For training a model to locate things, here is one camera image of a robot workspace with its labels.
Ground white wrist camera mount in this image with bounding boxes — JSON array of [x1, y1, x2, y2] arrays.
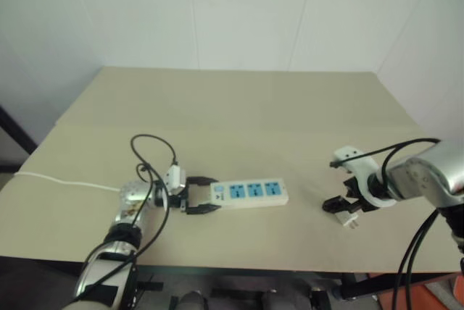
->
[[332, 146, 397, 210], [159, 165, 188, 213]]

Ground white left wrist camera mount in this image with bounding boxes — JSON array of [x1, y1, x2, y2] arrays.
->
[[159, 165, 188, 213]]

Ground dark rounded shape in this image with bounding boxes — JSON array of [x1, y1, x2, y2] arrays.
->
[[307, 286, 333, 310]]

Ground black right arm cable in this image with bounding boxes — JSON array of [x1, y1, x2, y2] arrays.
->
[[328, 138, 464, 310]]

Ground grey rounded shape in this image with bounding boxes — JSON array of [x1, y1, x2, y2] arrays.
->
[[169, 290, 210, 310]]

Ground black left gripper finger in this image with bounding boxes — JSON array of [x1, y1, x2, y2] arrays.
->
[[186, 176, 220, 190], [183, 202, 221, 217]]

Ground orange object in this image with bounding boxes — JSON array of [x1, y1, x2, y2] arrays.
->
[[376, 274, 464, 310]]

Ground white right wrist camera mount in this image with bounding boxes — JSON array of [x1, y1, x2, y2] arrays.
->
[[332, 146, 397, 210]]

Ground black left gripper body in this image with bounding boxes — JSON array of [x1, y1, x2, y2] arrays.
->
[[168, 176, 194, 215]]

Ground black table frame bar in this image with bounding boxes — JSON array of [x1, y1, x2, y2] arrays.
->
[[339, 272, 464, 301]]

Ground white power strip blue sockets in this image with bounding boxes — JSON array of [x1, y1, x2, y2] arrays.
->
[[209, 177, 290, 211]]

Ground white charger plug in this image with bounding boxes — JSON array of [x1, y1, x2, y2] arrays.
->
[[335, 211, 360, 232]]

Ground white power strip cord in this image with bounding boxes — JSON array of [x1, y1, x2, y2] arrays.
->
[[13, 171, 121, 193]]

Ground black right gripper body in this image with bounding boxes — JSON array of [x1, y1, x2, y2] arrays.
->
[[341, 176, 368, 205]]

